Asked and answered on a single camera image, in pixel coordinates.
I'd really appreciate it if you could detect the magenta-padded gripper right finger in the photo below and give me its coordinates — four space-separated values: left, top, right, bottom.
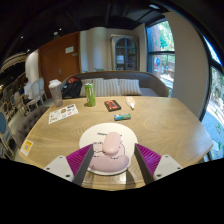
133 142 184 185

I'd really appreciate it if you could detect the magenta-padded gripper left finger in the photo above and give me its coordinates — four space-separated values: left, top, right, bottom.
43 143 95 187

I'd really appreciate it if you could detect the pink computer mouse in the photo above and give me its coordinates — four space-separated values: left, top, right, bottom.
101 131 123 156

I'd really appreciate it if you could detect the round white mouse pad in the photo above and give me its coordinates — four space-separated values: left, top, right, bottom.
78 122 139 177

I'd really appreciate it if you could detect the yellow square sticker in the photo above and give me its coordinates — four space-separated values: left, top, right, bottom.
19 139 35 157

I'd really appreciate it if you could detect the white sticker sheet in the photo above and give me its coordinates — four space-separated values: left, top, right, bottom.
48 103 80 125

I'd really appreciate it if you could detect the grey tufted chair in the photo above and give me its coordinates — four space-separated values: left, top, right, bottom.
15 105 51 148

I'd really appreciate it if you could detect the small teal pack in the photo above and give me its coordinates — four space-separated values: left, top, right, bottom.
113 113 132 122

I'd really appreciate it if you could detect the blue-backed chair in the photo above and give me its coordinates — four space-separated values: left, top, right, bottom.
0 111 18 158

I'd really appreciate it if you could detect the white plastic packet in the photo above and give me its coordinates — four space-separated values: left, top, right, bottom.
125 95 137 110

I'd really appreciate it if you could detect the large side window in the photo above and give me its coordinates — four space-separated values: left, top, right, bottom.
199 36 224 162

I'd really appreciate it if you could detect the group of white chairs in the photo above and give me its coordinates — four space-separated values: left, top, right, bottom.
11 77 48 113

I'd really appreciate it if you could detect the green drink can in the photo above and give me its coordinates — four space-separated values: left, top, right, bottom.
84 82 97 108

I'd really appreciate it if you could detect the black backpack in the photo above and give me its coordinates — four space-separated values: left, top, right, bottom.
61 76 83 100

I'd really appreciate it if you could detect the brown curved bench sofa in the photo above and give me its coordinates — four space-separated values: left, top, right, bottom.
59 70 170 100

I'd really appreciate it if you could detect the striped cushion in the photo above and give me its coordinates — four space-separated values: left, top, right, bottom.
118 78 143 97
94 78 122 98
79 78 98 98

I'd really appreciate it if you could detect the person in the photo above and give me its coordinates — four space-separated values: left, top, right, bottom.
22 77 34 100

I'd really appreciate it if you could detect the brown wooden door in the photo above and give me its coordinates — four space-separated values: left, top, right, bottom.
37 31 82 99

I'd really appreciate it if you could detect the black-framed window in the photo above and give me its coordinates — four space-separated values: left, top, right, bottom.
146 19 176 98

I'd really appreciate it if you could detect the glass-door cabinet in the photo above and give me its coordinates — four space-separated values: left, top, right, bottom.
110 34 140 72

